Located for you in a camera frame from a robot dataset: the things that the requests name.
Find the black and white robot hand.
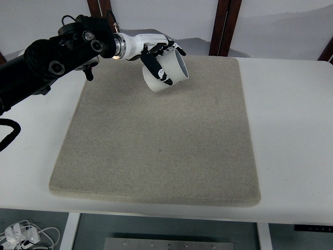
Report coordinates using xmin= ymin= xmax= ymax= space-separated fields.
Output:
xmin=122 ymin=33 xmax=187 ymax=86

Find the white ribbed cup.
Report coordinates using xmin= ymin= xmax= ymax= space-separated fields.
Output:
xmin=142 ymin=48 xmax=189 ymax=93

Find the beige felt mat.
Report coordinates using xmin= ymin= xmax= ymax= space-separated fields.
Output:
xmin=48 ymin=53 xmax=262 ymax=208

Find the white table leg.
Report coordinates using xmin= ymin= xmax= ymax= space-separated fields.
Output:
xmin=256 ymin=222 xmax=273 ymax=250
xmin=60 ymin=212 xmax=81 ymax=250

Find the grey metal plate with screws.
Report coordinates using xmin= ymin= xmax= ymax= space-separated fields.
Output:
xmin=104 ymin=237 xmax=237 ymax=250

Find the white power adapter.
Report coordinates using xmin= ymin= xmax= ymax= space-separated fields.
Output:
xmin=4 ymin=223 xmax=41 ymax=246

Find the black table control panel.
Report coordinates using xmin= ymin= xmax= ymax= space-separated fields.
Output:
xmin=294 ymin=224 xmax=333 ymax=232

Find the white cable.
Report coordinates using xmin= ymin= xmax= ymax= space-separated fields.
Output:
xmin=0 ymin=220 xmax=61 ymax=250

